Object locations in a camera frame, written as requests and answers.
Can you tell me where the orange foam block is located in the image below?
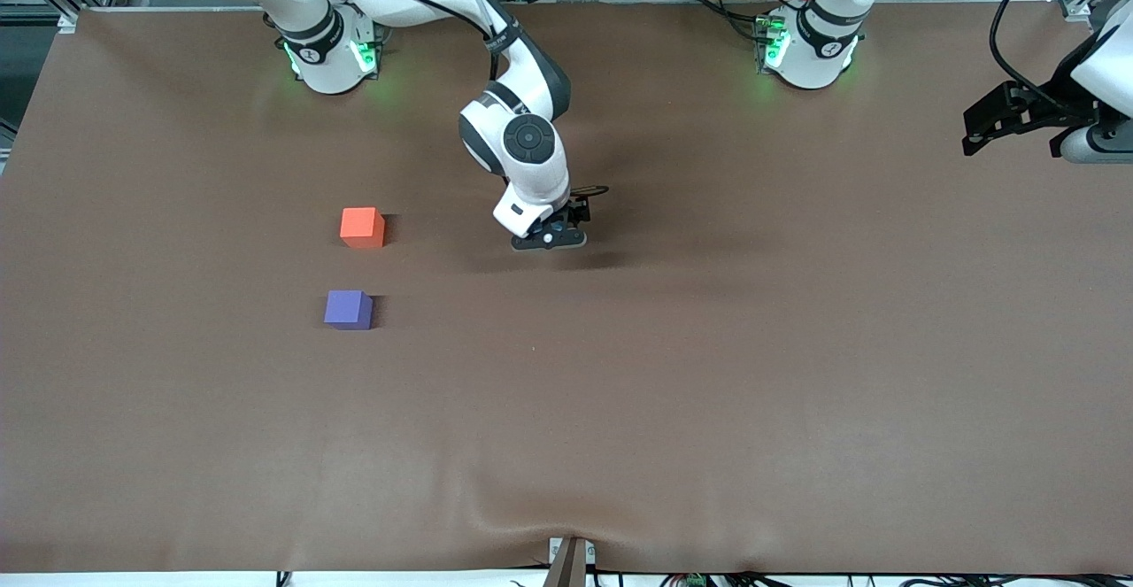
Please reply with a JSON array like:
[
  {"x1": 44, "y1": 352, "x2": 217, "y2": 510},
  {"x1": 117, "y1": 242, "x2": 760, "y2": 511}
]
[{"x1": 340, "y1": 207, "x2": 387, "y2": 249}]

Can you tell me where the purple foam block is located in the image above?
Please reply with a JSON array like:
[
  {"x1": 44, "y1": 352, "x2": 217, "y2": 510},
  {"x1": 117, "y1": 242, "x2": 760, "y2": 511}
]
[{"x1": 324, "y1": 290, "x2": 374, "y2": 331}]

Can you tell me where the brown table cover cloth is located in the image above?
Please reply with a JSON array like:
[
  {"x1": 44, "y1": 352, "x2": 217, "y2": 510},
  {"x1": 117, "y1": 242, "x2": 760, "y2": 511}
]
[{"x1": 0, "y1": 0, "x2": 1133, "y2": 575}]

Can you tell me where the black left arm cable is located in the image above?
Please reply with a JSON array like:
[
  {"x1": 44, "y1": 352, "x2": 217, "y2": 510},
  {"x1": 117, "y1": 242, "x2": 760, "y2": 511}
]
[{"x1": 989, "y1": 0, "x2": 1103, "y2": 114}]

